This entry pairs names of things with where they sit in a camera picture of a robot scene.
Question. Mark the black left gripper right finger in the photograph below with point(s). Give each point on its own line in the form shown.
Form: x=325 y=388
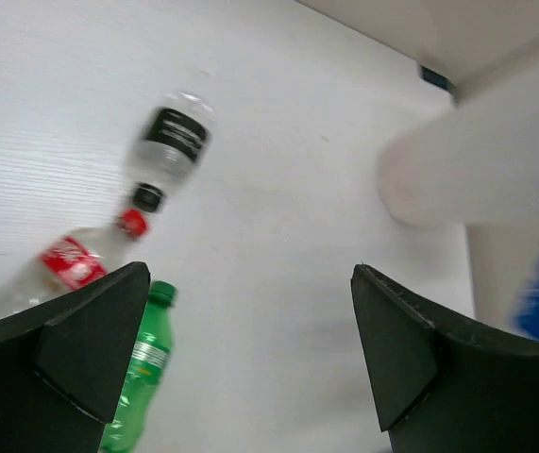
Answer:
x=441 y=381

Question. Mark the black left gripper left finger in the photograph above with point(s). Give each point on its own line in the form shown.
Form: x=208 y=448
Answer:
x=63 y=364

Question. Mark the white octagonal plastic bin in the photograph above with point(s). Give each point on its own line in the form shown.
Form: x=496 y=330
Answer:
x=477 y=166

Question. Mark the green plastic bottle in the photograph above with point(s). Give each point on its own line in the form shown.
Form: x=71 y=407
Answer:
x=149 y=359

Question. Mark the red label clear bottle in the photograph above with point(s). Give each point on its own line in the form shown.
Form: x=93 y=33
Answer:
x=73 y=261

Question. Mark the black label clear bottle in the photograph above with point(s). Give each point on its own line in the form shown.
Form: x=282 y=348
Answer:
x=169 y=148

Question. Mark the dark label sticker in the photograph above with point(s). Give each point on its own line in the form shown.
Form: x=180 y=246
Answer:
x=437 y=80

